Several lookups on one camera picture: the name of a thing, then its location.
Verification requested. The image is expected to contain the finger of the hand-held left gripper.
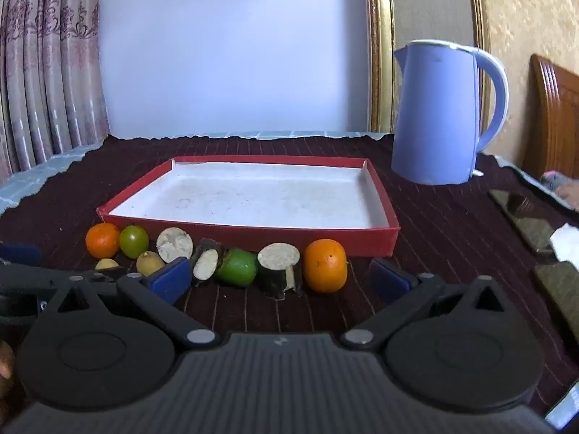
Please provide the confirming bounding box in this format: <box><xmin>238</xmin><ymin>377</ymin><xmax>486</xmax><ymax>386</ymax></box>
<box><xmin>0</xmin><ymin>243</ymin><xmax>44</xmax><ymax>267</ymax></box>

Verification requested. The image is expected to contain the white tissue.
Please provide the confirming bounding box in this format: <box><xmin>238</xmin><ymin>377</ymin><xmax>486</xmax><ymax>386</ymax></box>
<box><xmin>549</xmin><ymin>223</ymin><xmax>579</xmax><ymax>261</ymax></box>

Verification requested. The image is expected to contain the wooden headboard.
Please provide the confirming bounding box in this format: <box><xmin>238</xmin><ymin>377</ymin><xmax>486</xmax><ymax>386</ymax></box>
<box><xmin>522</xmin><ymin>53</ymin><xmax>579</xmax><ymax>182</ymax></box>

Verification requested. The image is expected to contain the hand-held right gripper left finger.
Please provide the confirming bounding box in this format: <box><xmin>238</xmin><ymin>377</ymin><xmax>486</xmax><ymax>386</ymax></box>
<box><xmin>56</xmin><ymin>257</ymin><xmax>222</xmax><ymax>349</ymax></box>

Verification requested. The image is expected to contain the pink patterned cloth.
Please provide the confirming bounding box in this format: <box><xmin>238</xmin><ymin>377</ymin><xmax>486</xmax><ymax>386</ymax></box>
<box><xmin>540</xmin><ymin>170</ymin><xmax>579</xmax><ymax>212</ymax></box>

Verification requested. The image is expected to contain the green tomato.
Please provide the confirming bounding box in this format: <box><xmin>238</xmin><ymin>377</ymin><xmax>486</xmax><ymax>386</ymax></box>
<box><xmin>119</xmin><ymin>225</ymin><xmax>150</xmax><ymax>259</ymax></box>
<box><xmin>215</xmin><ymin>248</ymin><xmax>258</xmax><ymax>287</ymax></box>

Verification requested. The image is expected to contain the dark striped cloth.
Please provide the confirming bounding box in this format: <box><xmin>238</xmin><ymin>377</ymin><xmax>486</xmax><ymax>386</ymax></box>
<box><xmin>0</xmin><ymin>135</ymin><xmax>579</xmax><ymax>417</ymax></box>

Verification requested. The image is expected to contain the gold wall frame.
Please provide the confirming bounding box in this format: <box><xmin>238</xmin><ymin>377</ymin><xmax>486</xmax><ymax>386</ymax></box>
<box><xmin>364</xmin><ymin>0</ymin><xmax>494</xmax><ymax>134</ymax></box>

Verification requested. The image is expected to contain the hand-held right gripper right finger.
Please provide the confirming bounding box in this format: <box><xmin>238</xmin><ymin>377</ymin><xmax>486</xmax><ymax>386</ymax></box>
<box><xmin>339</xmin><ymin>258</ymin><xmax>507</xmax><ymax>349</ymax></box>

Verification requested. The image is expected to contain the blue electric kettle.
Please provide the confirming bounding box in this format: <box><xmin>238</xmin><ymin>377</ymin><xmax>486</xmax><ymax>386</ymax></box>
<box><xmin>391</xmin><ymin>40</ymin><xmax>510</xmax><ymax>186</ymax></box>

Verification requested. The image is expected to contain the red cardboard box tray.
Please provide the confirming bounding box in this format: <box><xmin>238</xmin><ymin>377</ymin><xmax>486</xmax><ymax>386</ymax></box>
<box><xmin>96</xmin><ymin>156</ymin><xmax>401</xmax><ymax>258</ymax></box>

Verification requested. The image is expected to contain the smartphone with lit screen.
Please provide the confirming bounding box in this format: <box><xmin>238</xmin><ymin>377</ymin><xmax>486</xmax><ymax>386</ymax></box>
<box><xmin>544</xmin><ymin>379</ymin><xmax>579</xmax><ymax>431</ymax></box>

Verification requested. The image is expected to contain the large orange mandarin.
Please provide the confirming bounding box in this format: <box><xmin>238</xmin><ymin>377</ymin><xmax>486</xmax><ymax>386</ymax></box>
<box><xmin>303</xmin><ymin>239</ymin><xmax>348</xmax><ymax>294</ymax></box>

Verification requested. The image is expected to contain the dark smartphone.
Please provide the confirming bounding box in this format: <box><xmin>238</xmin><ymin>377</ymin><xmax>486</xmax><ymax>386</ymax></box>
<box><xmin>489</xmin><ymin>188</ymin><xmax>557</xmax><ymax>255</ymax></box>
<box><xmin>533</xmin><ymin>260</ymin><xmax>579</xmax><ymax>345</ymax></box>

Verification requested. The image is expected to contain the small orange mandarin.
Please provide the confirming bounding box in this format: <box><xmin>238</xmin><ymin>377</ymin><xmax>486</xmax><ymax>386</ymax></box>
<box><xmin>85</xmin><ymin>223</ymin><xmax>121</xmax><ymax>259</ymax></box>

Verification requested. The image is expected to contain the pink patterned curtain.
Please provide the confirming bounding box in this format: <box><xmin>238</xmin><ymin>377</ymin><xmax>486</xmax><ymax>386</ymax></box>
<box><xmin>0</xmin><ymin>0</ymin><xmax>110</xmax><ymax>186</ymax></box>

